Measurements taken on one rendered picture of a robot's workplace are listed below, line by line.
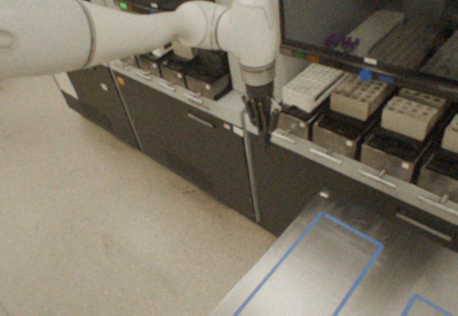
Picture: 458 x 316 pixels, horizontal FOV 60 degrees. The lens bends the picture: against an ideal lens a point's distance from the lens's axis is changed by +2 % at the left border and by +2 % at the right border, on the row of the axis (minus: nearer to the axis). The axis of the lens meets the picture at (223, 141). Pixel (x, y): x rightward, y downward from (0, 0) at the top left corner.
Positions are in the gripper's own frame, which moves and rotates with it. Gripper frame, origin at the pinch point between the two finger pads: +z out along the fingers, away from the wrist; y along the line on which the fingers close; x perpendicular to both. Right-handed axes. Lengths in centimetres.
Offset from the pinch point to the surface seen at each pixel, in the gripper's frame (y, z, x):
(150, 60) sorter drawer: 69, -1, -12
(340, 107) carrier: -12.9, -3.8, -19.1
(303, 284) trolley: -34.4, -1.7, 31.8
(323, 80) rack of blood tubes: -3.3, -6.4, -25.5
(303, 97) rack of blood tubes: -2.7, -5.9, -15.4
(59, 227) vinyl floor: 109, 80, 45
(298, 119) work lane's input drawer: -3.7, -0.5, -11.7
